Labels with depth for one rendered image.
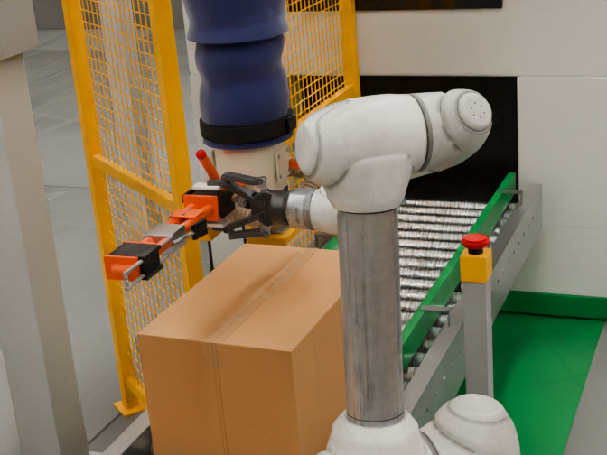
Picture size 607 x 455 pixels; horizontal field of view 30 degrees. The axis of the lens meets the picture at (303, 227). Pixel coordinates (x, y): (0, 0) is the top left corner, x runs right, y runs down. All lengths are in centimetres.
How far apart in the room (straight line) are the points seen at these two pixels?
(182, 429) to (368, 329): 99
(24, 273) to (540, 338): 213
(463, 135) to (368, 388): 45
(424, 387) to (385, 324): 122
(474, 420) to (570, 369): 245
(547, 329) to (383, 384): 289
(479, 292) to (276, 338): 57
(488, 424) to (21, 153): 198
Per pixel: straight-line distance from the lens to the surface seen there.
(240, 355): 260
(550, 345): 465
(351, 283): 187
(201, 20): 260
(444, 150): 185
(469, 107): 183
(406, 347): 327
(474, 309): 291
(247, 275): 296
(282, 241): 260
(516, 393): 430
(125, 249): 226
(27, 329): 373
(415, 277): 396
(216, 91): 264
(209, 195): 250
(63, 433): 390
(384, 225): 184
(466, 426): 203
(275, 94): 264
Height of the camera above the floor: 207
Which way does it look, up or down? 20 degrees down
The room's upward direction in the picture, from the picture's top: 5 degrees counter-clockwise
